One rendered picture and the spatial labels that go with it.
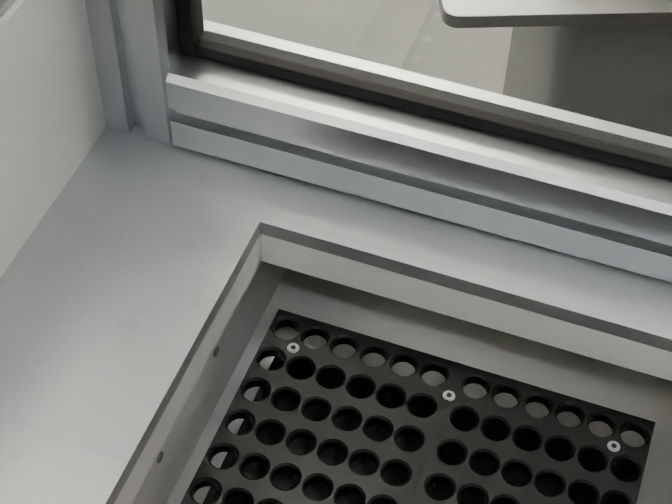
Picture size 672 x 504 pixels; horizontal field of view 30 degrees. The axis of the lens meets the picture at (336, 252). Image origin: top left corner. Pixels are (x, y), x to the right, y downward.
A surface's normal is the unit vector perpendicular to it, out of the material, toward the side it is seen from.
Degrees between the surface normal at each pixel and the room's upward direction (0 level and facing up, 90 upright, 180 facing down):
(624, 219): 90
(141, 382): 0
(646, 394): 0
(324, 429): 0
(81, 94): 90
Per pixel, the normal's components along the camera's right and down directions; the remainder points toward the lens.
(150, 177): 0.01, -0.65
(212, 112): -0.34, 0.71
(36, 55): 0.94, 0.27
